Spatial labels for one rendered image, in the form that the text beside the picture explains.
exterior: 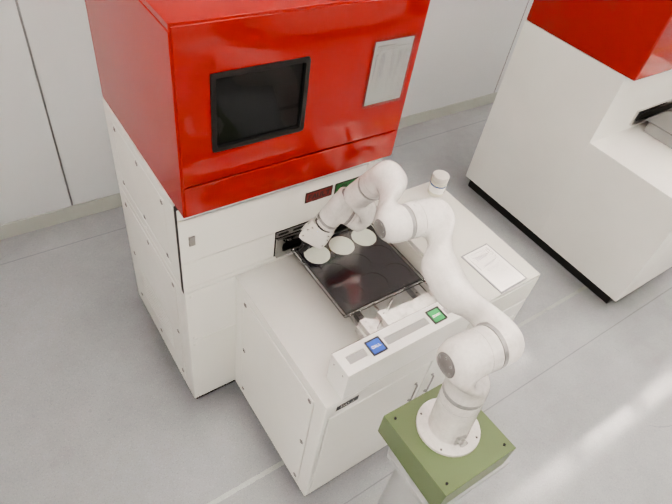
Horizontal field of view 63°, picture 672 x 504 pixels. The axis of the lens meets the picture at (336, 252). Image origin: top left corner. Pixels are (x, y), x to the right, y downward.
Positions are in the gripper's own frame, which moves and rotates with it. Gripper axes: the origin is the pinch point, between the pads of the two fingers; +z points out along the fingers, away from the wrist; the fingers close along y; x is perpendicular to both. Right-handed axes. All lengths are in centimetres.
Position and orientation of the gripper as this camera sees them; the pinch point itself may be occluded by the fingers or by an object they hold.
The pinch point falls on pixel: (303, 247)
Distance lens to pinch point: 205.3
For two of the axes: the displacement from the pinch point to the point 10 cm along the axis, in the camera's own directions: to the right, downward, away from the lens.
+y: 8.4, 4.5, 3.2
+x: 1.1, -7.0, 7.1
